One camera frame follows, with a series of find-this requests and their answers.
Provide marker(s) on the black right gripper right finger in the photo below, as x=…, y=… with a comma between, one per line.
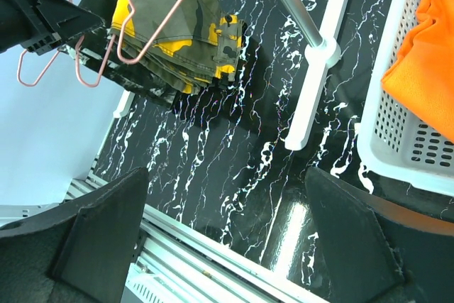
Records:
x=376, y=250

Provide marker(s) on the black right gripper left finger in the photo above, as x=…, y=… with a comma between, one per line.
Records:
x=79, y=251

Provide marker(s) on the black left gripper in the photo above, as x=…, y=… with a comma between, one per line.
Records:
x=39, y=25

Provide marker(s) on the camouflage yellow trousers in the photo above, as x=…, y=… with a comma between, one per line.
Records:
x=189, y=44

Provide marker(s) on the orange trousers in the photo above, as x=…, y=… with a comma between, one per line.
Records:
x=422, y=77

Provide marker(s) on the pink hanger with camouflage trousers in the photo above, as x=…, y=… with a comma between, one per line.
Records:
x=94, y=52

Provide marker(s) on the black white patterned trousers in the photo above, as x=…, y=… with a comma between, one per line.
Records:
x=134, y=78

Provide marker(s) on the white plastic basket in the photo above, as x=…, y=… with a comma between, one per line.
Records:
x=392, y=141

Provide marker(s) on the black marble pattern mat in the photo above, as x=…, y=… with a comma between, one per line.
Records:
x=218, y=164

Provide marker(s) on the silver white clothes rack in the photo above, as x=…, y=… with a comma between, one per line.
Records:
x=322, y=52

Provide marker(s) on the white slotted cable duct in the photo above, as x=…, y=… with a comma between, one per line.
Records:
x=167, y=286

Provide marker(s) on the aluminium mounting rail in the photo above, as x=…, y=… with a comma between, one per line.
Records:
x=229, y=255

